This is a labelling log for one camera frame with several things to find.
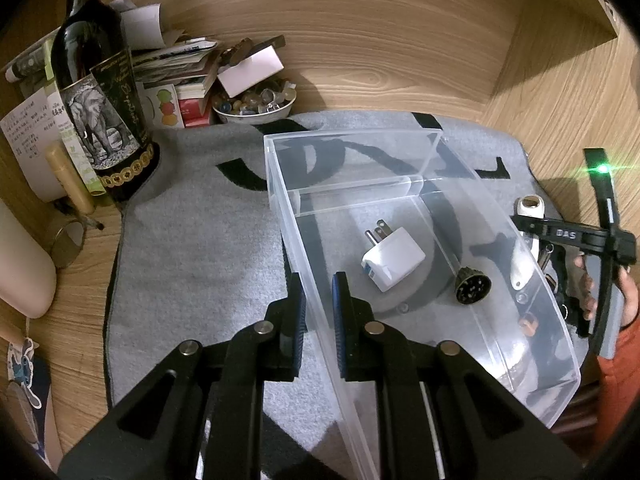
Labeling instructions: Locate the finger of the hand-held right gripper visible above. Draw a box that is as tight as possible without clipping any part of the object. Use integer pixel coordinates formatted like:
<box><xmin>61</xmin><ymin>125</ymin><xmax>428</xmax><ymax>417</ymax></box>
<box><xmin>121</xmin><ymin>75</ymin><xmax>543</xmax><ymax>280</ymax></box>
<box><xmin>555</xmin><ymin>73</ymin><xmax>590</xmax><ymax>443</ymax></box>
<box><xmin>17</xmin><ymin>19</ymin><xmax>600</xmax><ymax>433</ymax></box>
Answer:
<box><xmin>510</xmin><ymin>214</ymin><xmax>616</xmax><ymax>252</ymax></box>

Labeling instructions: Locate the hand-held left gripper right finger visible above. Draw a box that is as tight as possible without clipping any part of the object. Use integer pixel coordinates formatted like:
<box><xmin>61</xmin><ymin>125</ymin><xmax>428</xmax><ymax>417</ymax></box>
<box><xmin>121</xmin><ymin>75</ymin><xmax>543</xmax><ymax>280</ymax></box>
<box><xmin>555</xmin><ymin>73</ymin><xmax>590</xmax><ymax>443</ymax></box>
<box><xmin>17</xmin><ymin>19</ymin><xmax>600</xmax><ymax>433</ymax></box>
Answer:
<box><xmin>332</xmin><ymin>272</ymin><xmax>584</xmax><ymax>480</ymax></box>

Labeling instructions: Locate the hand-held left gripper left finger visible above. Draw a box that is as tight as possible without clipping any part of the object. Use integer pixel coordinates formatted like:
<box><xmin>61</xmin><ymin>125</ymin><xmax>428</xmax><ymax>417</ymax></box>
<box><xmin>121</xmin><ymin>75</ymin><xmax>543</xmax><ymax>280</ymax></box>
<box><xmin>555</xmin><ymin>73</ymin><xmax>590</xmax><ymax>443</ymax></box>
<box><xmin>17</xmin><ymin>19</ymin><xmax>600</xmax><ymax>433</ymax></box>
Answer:
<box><xmin>57</xmin><ymin>272</ymin><xmax>308</xmax><ymax>480</ymax></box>

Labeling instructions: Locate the clear plastic storage box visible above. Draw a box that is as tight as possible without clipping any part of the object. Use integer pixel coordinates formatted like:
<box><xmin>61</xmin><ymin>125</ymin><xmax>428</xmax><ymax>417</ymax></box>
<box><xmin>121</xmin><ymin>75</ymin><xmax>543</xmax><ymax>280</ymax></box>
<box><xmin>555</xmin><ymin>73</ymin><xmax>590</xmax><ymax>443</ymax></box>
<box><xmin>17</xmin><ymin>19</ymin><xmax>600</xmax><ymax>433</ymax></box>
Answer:
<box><xmin>263</xmin><ymin>128</ymin><xmax>581</xmax><ymax>480</ymax></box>

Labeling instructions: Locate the person's right forearm orange sleeve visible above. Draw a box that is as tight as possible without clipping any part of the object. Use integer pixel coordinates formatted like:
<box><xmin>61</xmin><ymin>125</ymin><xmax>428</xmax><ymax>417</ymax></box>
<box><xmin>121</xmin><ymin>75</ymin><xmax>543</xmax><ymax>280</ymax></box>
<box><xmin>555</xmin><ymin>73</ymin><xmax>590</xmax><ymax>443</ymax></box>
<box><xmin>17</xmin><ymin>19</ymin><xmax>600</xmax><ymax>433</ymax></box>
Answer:
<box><xmin>594</xmin><ymin>317</ymin><xmax>640</xmax><ymax>461</ymax></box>

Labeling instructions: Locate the person's right hand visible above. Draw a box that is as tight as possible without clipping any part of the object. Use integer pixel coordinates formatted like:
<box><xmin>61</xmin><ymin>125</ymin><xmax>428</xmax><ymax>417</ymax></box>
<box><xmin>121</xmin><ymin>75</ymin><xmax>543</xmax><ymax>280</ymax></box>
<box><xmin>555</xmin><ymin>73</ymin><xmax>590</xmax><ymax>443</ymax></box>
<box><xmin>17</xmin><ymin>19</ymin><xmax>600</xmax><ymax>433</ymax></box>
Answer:
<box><xmin>574</xmin><ymin>254</ymin><xmax>640</xmax><ymax>331</ymax></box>

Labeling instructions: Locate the white plug adapter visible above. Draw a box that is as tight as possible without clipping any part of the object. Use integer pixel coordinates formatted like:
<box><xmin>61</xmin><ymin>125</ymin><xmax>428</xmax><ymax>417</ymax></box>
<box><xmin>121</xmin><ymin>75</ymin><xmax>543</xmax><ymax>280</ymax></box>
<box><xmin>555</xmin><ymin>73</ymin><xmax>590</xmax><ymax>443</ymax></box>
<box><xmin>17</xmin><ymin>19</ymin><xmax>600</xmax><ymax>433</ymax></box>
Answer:
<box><xmin>360</xmin><ymin>219</ymin><xmax>427</xmax><ymax>293</ymax></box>

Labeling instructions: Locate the black round connector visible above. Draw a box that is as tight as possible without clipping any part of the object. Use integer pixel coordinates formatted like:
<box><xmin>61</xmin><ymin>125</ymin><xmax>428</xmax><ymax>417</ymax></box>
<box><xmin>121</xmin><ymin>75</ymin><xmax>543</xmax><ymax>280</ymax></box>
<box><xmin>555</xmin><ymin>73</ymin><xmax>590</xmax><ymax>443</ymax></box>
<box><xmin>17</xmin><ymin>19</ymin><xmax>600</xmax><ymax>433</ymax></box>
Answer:
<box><xmin>454</xmin><ymin>266</ymin><xmax>492</xmax><ymax>307</ymax></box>

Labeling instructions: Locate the grey lettered mat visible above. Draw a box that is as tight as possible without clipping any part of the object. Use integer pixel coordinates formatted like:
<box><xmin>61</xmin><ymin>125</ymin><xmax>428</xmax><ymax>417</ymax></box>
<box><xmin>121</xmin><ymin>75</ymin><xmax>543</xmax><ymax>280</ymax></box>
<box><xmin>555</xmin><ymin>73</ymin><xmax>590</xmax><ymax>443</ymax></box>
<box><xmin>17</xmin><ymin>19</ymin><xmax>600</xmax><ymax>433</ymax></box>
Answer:
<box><xmin>102</xmin><ymin>109</ymin><xmax>598</xmax><ymax>480</ymax></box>

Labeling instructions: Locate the white bowl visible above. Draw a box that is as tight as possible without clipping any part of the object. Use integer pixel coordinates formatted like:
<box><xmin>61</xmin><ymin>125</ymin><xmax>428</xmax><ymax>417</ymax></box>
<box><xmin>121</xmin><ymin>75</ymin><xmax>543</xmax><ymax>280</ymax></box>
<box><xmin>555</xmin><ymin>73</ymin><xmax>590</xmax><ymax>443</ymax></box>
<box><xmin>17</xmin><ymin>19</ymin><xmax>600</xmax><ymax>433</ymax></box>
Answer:
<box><xmin>211</xmin><ymin>87</ymin><xmax>297</xmax><ymax>126</ymax></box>

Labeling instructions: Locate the pile of polished stones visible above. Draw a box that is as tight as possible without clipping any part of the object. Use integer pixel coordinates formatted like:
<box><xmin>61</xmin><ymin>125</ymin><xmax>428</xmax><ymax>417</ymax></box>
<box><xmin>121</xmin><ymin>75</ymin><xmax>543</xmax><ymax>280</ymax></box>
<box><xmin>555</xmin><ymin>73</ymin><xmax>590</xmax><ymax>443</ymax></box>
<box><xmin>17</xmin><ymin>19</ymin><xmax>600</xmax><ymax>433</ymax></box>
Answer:
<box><xmin>215</xmin><ymin>79</ymin><xmax>295</xmax><ymax>113</ymax></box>

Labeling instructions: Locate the small red box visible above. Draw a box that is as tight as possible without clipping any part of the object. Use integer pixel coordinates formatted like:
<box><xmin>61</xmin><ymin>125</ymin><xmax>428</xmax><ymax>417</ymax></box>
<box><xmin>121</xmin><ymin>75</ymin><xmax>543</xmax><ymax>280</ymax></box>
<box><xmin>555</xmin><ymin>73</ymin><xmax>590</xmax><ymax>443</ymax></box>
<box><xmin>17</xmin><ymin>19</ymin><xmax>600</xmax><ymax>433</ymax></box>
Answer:
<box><xmin>177</xmin><ymin>95</ymin><xmax>213</xmax><ymax>128</ymax></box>

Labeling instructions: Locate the fruit sticker card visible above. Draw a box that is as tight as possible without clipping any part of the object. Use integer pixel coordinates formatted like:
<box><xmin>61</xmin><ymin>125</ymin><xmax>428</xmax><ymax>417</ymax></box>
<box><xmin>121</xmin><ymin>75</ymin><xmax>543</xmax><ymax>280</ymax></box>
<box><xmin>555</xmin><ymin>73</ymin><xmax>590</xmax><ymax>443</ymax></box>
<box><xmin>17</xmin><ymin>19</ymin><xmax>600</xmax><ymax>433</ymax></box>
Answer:
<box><xmin>142</xmin><ymin>84</ymin><xmax>181</xmax><ymax>128</ymax></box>

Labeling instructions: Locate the white paper card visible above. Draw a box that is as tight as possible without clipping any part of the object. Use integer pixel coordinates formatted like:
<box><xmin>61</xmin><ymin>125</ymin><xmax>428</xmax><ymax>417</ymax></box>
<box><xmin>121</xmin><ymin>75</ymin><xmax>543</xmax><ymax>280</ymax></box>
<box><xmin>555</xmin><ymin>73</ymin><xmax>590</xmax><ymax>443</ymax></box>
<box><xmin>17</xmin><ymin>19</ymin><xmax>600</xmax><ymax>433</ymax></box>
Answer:
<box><xmin>217</xmin><ymin>45</ymin><xmax>283</xmax><ymax>96</ymax></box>

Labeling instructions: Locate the cream cylinder tube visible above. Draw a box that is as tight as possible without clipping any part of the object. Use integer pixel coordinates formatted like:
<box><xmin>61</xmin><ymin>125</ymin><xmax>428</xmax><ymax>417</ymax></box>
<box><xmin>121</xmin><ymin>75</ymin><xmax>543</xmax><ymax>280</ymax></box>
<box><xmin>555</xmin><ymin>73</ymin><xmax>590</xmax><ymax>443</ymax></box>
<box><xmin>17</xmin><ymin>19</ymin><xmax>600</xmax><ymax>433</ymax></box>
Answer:
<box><xmin>45</xmin><ymin>141</ymin><xmax>96</xmax><ymax>216</ymax></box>

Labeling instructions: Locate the dark brown hair clip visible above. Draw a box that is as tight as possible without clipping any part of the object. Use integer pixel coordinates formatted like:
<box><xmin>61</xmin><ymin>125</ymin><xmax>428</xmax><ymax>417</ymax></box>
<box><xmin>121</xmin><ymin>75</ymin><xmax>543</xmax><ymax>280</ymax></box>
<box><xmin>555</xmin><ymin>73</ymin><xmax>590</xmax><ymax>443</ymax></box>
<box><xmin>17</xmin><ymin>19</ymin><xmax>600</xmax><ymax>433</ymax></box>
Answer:
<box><xmin>220</xmin><ymin>35</ymin><xmax>286</xmax><ymax>67</ymax></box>

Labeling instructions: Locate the beige plastic jug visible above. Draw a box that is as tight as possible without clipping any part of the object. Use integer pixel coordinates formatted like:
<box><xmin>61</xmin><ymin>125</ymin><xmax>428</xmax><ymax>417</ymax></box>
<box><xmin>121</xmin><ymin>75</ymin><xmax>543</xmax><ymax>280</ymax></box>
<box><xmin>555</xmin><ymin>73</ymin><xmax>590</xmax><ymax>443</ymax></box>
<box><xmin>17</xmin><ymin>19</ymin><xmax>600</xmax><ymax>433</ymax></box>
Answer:
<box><xmin>0</xmin><ymin>200</ymin><xmax>57</xmax><ymax>318</ymax></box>

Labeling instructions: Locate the blue cartoon sticker bag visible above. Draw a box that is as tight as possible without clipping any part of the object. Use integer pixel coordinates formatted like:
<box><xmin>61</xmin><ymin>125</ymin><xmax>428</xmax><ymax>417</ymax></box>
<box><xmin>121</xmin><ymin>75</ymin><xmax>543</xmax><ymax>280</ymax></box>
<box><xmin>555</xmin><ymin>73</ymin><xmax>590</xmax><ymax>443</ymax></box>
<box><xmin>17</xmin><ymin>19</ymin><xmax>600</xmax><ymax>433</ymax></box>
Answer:
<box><xmin>0</xmin><ymin>337</ymin><xmax>63</xmax><ymax>466</ymax></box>

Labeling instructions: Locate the stack of papers and booklets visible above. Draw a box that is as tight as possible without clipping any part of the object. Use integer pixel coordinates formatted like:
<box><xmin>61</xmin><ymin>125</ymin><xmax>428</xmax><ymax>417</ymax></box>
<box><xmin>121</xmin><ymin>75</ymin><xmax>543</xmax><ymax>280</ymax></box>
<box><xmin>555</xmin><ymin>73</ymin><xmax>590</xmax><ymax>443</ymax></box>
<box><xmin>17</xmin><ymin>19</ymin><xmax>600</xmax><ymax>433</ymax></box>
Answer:
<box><xmin>130</xmin><ymin>37</ymin><xmax>223</xmax><ymax>101</ymax></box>

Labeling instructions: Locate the handwritten paper note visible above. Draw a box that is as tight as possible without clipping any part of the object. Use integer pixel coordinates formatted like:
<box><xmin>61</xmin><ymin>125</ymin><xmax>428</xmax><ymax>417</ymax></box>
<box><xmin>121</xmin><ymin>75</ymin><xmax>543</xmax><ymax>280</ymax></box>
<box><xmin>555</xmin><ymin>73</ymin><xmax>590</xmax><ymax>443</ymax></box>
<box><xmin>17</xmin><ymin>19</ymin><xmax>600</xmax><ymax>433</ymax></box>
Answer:
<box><xmin>0</xmin><ymin>87</ymin><xmax>66</xmax><ymax>203</ymax></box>

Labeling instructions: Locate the curled white paper sheet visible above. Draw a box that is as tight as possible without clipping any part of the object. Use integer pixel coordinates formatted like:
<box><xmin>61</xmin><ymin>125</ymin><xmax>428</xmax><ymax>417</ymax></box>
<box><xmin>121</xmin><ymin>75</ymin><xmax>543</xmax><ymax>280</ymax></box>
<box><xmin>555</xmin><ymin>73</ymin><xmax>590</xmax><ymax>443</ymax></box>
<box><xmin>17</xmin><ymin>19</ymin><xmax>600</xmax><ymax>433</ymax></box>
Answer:
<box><xmin>117</xmin><ymin>2</ymin><xmax>166</xmax><ymax>53</ymax></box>

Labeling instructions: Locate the dark wine bottle elephant label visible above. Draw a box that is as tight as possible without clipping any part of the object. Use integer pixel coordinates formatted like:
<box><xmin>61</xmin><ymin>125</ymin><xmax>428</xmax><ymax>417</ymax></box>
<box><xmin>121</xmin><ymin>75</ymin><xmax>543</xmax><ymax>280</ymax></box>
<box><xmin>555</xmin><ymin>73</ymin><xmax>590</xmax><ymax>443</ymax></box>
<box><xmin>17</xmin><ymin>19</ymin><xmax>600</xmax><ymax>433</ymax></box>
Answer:
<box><xmin>50</xmin><ymin>0</ymin><xmax>161</xmax><ymax>203</ymax></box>

